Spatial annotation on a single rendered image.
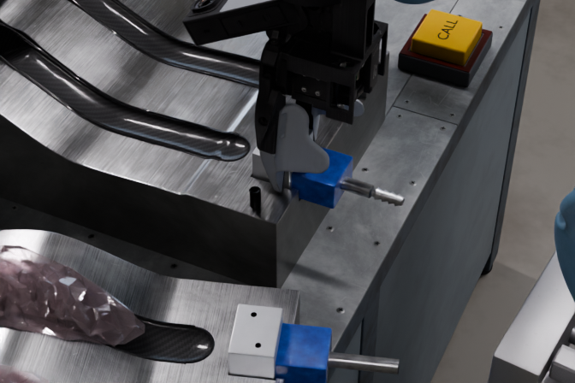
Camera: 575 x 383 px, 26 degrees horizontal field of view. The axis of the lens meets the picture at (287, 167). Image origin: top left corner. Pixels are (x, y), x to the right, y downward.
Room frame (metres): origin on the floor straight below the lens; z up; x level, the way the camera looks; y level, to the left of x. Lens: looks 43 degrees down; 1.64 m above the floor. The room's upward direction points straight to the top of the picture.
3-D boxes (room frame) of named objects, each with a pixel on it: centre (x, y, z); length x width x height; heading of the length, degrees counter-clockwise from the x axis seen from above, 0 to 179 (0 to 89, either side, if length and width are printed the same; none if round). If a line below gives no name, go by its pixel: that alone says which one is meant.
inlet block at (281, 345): (0.61, -0.02, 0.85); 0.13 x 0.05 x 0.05; 82
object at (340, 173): (0.78, -0.04, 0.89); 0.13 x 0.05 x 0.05; 65
